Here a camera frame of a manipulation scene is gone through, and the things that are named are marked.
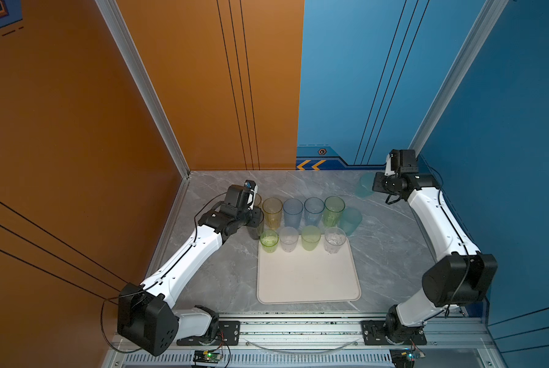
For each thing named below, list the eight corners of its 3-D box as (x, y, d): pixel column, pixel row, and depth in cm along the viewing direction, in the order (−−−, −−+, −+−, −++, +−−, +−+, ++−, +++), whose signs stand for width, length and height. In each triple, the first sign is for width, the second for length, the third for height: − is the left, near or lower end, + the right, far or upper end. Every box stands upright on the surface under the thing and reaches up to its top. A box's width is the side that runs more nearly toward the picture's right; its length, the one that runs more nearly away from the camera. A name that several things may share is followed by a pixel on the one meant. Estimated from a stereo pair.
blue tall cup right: (303, 231, 100) (306, 213, 89) (302, 215, 106) (304, 196, 95) (320, 231, 100) (325, 213, 89) (318, 215, 106) (322, 196, 95)
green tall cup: (320, 229, 101) (325, 210, 90) (319, 215, 105) (323, 195, 94) (339, 229, 101) (346, 210, 90) (337, 215, 105) (343, 195, 94)
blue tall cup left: (283, 229, 101) (283, 211, 90) (283, 217, 105) (283, 198, 94) (301, 229, 101) (303, 211, 90) (300, 217, 105) (302, 198, 94)
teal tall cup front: (339, 237, 98) (345, 220, 88) (336, 224, 102) (342, 207, 92) (355, 237, 98) (364, 220, 88) (352, 224, 102) (360, 207, 92)
